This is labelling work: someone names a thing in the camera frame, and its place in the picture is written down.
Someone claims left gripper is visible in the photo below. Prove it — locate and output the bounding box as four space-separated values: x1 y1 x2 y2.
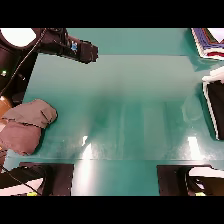
78 39 100 65

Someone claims grey-brown garment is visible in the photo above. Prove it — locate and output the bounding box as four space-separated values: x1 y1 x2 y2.
1 98 58 130

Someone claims dusty pink garment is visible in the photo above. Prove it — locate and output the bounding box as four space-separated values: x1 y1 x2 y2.
0 120 43 156

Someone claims heap of clothes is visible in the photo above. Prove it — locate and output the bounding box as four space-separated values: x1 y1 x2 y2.
190 27 224 61

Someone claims black cable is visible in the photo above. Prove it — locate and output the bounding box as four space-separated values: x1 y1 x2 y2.
0 29 48 96

